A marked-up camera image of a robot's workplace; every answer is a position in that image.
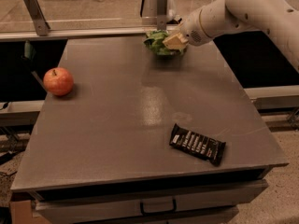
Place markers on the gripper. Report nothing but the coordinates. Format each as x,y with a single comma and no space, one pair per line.
192,29

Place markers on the green rice chip bag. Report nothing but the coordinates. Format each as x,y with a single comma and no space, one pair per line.
154,42

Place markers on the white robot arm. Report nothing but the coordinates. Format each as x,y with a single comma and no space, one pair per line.
277,19

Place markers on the black snack bar wrapper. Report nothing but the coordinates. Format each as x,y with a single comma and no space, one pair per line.
200,146

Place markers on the red apple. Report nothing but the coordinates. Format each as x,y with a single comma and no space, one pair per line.
58,81

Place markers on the grey cabinet drawer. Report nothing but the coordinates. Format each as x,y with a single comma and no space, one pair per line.
214,204

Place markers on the middle metal bracket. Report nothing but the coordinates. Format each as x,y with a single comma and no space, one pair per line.
161,14

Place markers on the metal bracket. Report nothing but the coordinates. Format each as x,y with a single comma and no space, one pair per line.
37,16
161,14

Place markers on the metal rail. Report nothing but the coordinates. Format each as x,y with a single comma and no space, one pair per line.
75,33

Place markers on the left metal bracket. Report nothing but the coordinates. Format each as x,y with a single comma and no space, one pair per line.
37,16

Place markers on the black drawer handle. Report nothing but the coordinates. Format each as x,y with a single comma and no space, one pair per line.
158,207

